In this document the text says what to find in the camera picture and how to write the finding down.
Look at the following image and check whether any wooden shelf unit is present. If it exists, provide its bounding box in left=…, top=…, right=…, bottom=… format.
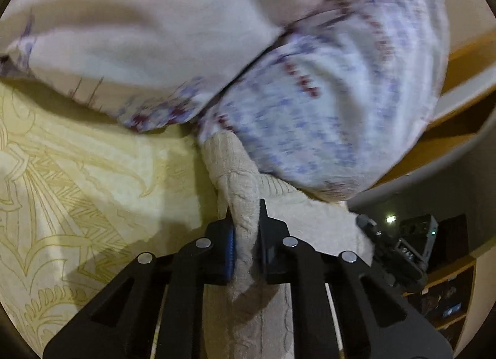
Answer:
left=372, top=30, right=496, bottom=189

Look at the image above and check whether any white and pink floral pillow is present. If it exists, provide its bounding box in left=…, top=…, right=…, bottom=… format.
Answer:
left=194, top=0, right=451, bottom=203

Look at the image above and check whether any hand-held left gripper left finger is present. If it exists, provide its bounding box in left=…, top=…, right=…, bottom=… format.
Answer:
left=42, top=220, right=237, bottom=359

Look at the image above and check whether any grey cable knit sweater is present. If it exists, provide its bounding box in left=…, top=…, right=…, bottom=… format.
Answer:
left=197, top=130, right=374, bottom=359

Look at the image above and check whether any wooden shelf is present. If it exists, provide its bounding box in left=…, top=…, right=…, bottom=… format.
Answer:
left=422, top=254, right=477, bottom=332

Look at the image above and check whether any yellow patterned blanket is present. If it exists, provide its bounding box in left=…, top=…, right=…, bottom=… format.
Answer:
left=0, top=76, right=229, bottom=359

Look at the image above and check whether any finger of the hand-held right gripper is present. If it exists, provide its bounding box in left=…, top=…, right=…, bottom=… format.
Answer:
left=356, top=214, right=392, bottom=263

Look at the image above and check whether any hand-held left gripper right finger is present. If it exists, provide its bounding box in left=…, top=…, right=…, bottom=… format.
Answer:
left=258, top=198, right=454, bottom=359

